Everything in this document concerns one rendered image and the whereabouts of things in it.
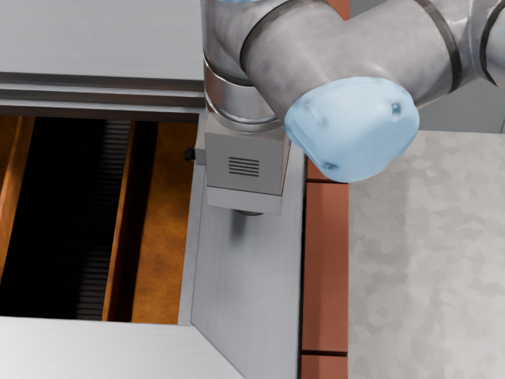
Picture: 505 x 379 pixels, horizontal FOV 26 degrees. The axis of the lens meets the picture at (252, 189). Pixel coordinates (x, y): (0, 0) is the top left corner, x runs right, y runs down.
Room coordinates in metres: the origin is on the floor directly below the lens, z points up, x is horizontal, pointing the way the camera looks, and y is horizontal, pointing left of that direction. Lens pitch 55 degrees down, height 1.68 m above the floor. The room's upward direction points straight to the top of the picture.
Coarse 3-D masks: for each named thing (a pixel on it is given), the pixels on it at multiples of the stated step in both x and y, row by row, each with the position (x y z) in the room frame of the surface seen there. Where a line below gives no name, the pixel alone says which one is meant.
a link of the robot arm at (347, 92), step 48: (288, 48) 0.47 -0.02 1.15; (336, 48) 0.47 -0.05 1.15; (384, 48) 0.47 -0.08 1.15; (432, 48) 0.47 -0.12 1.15; (288, 96) 0.45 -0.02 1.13; (336, 96) 0.43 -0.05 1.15; (384, 96) 0.43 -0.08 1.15; (432, 96) 0.46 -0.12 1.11; (336, 144) 0.41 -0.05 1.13; (384, 144) 0.42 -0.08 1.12
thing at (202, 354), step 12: (192, 336) 0.41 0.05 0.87; (204, 336) 0.41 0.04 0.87; (192, 348) 0.40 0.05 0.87; (204, 348) 0.40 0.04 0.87; (192, 360) 0.39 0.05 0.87; (204, 360) 0.39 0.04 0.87; (216, 360) 0.39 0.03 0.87; (192, 372) 0.38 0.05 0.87; (204, 372) 0.38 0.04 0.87; (216, 372) 0.38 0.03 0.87; (228, 372) 0.38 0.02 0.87
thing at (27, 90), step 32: (0, 96) 0.69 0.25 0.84; (32, 96) 0.69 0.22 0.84; (64, 96) 0.69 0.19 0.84; (96, 96) 0.69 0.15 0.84; (128, 96) 0.68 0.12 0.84; (160, 96) 0.68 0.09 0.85; (192, 96) 0.68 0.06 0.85; (192, 192) 0.58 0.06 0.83; (192, 224) 0.54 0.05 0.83; (192, 256) 0.50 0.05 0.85; (192, 288) 0.47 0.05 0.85
